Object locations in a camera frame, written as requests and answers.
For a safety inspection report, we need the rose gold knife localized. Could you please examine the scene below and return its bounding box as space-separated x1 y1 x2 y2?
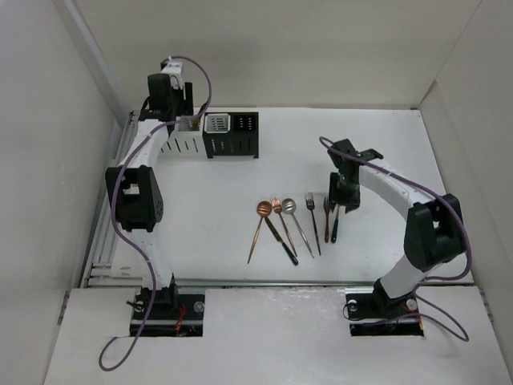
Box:
192 102 208 131

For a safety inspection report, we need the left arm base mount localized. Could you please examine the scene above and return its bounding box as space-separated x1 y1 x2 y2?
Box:
140 293 205 338

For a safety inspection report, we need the black utensil caddy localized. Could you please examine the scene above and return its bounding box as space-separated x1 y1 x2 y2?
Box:
202 111 259 159

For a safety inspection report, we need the rose gold fork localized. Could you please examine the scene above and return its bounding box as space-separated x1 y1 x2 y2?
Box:
271 197 297 256

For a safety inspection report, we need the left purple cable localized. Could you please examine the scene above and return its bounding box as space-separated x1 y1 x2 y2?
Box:
99 55 213 370

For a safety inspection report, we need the gold fork green handle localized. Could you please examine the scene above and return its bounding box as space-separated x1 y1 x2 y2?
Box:
330 205 341 244

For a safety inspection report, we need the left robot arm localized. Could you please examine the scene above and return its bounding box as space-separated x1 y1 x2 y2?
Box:
105 73 184 318

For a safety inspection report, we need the copper small fork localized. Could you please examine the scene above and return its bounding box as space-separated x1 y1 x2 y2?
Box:
323 196 330 243

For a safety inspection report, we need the silver fork black handle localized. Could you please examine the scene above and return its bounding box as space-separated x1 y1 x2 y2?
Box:
305 192 321 255

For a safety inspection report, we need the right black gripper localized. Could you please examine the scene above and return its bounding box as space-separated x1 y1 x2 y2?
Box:
328 171 361 213

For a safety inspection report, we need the copper spoon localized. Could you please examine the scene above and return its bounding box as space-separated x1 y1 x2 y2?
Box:
247 201 272 264

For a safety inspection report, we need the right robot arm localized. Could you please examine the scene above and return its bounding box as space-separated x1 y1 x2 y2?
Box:
320 137 471 316

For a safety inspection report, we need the gold knife dark handle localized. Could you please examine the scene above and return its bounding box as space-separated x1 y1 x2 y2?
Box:
265 217 299 266

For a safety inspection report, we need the silver spoon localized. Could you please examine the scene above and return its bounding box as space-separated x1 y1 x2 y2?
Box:
282 198 314 257

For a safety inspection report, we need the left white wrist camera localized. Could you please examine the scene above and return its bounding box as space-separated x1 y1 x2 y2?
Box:
160 58 184 90

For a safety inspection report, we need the aluminium rail front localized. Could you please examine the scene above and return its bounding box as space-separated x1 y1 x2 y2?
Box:
176 278 374 288

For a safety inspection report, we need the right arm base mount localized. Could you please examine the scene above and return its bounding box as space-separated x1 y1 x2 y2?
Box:
344 291 424 337

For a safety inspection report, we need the aluminium frame left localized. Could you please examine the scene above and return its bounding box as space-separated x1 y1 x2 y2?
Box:
76 110 139 288

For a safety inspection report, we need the white utensil caddy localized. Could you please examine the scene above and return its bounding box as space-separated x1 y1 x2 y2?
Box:
160 120 207 159

